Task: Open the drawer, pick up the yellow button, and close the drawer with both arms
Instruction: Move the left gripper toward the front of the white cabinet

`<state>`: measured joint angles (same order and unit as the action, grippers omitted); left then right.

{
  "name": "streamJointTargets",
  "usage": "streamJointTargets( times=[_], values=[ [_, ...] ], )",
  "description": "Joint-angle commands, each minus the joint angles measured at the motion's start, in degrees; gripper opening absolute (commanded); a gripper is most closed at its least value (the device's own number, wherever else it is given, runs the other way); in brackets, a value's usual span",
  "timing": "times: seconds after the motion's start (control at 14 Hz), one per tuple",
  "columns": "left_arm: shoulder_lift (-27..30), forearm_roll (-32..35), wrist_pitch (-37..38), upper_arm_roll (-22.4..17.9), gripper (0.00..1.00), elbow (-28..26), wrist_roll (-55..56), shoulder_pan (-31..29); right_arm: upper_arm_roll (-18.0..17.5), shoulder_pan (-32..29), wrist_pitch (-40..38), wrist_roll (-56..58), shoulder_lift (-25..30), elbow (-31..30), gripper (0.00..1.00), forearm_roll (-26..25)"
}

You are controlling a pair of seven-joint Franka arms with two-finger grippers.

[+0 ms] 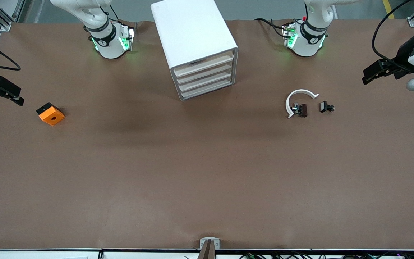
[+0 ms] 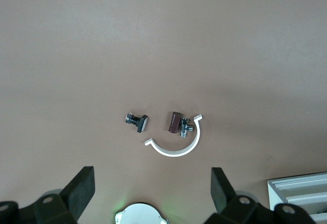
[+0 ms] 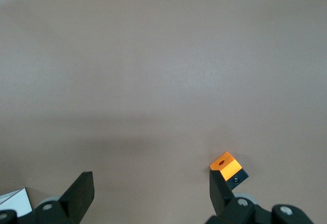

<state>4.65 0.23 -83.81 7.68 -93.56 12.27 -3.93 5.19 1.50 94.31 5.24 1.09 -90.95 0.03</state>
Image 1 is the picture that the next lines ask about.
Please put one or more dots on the dark brown small component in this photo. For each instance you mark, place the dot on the dark brown small component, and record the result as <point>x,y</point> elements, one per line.
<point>303,110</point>

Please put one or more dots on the grey metal table bracket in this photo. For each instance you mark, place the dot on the grey metal table bracket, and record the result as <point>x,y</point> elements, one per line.
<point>203,241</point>

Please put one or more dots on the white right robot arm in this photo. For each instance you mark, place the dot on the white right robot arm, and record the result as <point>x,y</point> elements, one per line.
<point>110,43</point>

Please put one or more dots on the white table edge rail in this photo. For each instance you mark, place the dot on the white table edge rail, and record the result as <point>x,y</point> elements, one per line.
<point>49,254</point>

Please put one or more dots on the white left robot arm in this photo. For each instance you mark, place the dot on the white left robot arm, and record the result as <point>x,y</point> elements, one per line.
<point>306,45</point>

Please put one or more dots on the white curved plastic arc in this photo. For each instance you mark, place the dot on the white curved plastic arc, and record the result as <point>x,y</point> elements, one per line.
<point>288,106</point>

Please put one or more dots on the brown camera post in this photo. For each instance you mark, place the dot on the brown camera post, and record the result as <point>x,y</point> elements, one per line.
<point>207,251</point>

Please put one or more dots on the small black clip component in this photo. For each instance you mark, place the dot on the small black clip component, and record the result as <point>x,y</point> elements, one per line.
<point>324,106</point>

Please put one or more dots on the orange box with hole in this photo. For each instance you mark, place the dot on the orange box with hole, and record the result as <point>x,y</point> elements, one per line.
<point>52,117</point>

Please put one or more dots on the brown table mat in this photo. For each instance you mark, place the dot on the brown table mat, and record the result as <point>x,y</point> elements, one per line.
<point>207,162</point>

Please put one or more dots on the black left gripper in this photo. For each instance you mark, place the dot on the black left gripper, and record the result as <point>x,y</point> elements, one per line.
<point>402,57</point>

